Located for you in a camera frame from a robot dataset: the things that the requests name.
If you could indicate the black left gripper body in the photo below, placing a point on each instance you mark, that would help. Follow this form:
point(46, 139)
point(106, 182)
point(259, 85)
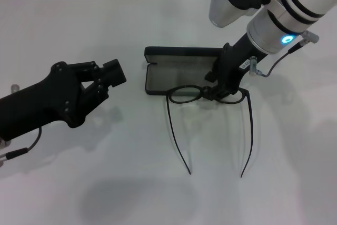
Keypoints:
point(39, 101)

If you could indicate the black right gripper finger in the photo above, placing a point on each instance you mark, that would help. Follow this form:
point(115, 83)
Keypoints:
point(218, 94)
point(210, 76)

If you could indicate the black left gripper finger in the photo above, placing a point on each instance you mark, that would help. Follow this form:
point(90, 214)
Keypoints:
point(110, 68)
point(116, 78)

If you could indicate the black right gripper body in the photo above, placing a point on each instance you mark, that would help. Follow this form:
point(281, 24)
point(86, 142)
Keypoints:
point(231, 67)

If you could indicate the black thin-frame glasses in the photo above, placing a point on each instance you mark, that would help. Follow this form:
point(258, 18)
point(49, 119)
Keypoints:
point(176, 101)

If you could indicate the black glasses case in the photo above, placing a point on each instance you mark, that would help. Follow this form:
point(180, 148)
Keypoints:
point(171, 74)

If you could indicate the small silver connector plug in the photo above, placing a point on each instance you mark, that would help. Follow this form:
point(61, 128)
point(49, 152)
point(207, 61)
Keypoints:
point(14, 87)

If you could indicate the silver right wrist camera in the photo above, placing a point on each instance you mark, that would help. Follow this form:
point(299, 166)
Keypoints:
point(221, 9)

